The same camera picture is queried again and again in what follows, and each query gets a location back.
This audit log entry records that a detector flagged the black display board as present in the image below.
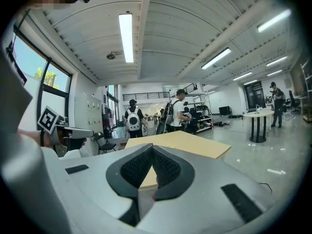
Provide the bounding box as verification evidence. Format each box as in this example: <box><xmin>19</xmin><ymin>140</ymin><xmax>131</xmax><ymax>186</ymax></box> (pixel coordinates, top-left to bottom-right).
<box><xmin>244</xmin><ymin>80</ymin><xmax>267</xmax><ymax>112</ymax></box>

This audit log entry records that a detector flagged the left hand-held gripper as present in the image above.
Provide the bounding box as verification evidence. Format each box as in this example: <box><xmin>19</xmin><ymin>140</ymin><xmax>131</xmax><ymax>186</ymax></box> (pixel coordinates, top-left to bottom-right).
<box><xmin>37</xmin><ymin>105</ymin><xmax>95</xmax><ymax>157</ymax></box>

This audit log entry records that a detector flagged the person's grey shirt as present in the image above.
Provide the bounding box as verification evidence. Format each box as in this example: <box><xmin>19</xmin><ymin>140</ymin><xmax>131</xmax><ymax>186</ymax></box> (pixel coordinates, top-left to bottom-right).
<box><xmin>0</xmin><ymin>49</ymin><xmax>34</xmax><ymax>137</ymax></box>

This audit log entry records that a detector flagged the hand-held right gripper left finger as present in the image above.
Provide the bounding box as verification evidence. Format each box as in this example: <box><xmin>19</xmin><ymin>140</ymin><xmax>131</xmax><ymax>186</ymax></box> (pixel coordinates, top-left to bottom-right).
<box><xmin>105</xmin><ymin>143</ymin><xmax>154</xmax><ymax>200</ymax></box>

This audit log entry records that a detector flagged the long ceiling light bar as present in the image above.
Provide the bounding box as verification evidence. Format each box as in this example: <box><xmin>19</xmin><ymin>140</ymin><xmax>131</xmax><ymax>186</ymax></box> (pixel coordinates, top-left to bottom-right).
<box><xmin>200</xmin><ymin>47</ymin><xmax>232</xmax><ymax>70</ymax></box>
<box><xmin>256</xmin><ymin>8</ymin><xmax>292</xmax><ymax>33</ymax></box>
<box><xmin>118</xmin><ymin>13</ymin><xmax>135</xmax><ymax>63</ymax></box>
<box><xmin>266</xmin><ymin>56</ymin><xmax>289</xmax><ymax>67</ymax></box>
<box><xmin>232</xmin><ymin>71</ymin><xmax>253</xmax><ymax>81</ymax></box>

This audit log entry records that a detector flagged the black-framed window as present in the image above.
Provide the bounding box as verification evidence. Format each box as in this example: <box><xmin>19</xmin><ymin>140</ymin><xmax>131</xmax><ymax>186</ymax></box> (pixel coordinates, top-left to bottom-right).
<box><xmin>11</xmin><ymin>32</ymin><xmax>73</xmax><ymax>132</ymax></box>

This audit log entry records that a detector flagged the round white table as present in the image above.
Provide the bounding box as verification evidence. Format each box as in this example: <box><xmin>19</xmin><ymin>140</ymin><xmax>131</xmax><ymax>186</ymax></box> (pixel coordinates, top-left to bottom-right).
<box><xmin>243</xmin><ymin>109</ymin><xmax>275</xmax><ymax>143</ymax></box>

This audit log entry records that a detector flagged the light wooden table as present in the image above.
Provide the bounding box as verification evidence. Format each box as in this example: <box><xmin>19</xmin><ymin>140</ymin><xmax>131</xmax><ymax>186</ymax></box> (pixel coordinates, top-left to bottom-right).
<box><xmin>124</xmin><ymin>130</ymin><xmax>232</xmax><ymax>189</ymax></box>

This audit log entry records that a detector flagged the black office chair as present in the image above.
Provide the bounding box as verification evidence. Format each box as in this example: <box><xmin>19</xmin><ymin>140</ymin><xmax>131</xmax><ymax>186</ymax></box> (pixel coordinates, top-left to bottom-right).
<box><xmin>288</xmin><ymin>90</ymin><xmax>301</xmax><ymax>115</ymax></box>

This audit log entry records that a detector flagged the white metal shelf rack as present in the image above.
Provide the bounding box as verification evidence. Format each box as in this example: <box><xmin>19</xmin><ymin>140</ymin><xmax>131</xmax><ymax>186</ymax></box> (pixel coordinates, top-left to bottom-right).
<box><xmin>184</xmin><ymin>91</ymin><xmax>215</xmax><ymax>134</ymax></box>

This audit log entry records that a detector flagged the black folding chair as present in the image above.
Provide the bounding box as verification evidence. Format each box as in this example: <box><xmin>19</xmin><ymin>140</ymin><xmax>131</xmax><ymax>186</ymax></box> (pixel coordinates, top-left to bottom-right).
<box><xmin>93</xmin><ymin>131</ymin><xmax>117</xmax><ymax>155</ymax></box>

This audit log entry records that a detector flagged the black balcony railing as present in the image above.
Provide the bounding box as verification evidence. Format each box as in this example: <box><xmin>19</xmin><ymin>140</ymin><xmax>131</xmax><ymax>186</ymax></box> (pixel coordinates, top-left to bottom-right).
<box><xmin>122</xmin><ymin>91</ymin><xmax>177</xmax><ymax>102</ymax></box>

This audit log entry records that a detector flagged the black floor cable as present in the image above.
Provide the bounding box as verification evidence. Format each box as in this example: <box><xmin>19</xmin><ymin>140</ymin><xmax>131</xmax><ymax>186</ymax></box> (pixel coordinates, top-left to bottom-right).
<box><xmin>257</xmin><ymin>182</ymin><xmax>273</xmax><ymax>194</ymax></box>

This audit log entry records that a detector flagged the round ceiling fixture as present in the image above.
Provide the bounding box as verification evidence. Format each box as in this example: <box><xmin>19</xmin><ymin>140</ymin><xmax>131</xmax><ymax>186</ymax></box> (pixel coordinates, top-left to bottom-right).
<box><xmin>106</xmin><ymin>50</ymin><xmax>124</xmax><ymax>60</ymax></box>

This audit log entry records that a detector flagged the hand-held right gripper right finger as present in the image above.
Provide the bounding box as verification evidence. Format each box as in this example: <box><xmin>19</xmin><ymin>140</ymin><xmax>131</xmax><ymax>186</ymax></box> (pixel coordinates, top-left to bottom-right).
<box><xmin>152</xmin><ymin>145</ymin><xmax>195</xmax><ymax>202</ymax></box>

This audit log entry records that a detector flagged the person's left forearm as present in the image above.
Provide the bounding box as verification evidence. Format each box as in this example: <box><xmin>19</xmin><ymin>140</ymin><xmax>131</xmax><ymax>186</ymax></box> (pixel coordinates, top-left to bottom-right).
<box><xmin>17</xmin><ymin>128</ymin><xmax>53</xmax><ymax>147</ymax></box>

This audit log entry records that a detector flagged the white locker cabinet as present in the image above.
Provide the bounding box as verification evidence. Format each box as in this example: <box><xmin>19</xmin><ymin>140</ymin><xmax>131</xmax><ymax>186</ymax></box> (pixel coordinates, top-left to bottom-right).
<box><xmin>74</xmin><ymin>93</ymin><xmax>102</xmax><ymax>156</ymax></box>

